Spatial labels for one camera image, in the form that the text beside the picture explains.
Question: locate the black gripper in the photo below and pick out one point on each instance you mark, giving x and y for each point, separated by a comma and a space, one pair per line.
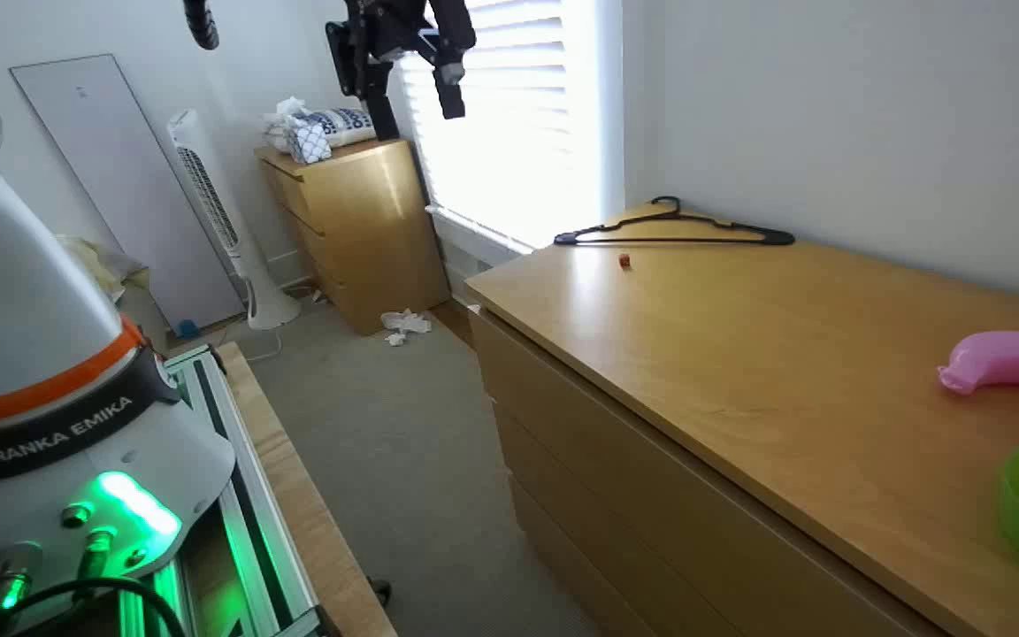
392, 23

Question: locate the small orange object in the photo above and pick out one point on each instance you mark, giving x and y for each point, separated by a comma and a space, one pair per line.
625, 263

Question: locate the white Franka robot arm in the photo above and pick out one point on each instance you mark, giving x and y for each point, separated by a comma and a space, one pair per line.
25, 305

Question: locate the pile of folded clothes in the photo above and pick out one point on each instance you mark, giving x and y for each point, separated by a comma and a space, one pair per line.
317, 130

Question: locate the small wooden nightstand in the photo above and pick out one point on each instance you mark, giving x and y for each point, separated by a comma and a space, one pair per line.
369, 231

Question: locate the white tower fan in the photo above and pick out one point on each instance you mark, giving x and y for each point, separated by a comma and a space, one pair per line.
229, 224

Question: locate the crumpled white paper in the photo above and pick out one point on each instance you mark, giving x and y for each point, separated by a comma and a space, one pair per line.
404, 323

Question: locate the white leaning panel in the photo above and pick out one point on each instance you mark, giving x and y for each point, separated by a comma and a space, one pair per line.
122, 177

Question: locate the black clothes hanger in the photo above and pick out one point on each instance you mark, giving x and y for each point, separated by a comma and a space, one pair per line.
697, 231

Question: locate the large wooden dresser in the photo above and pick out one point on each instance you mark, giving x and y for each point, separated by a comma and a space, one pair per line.
768, 401

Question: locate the pink curved toy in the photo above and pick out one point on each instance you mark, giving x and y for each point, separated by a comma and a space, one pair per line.
1005, 359

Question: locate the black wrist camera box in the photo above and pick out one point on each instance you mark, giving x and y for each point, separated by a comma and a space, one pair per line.
340, 58

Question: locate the wooden robot mount table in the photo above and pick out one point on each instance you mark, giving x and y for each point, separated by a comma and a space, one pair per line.
283, 497

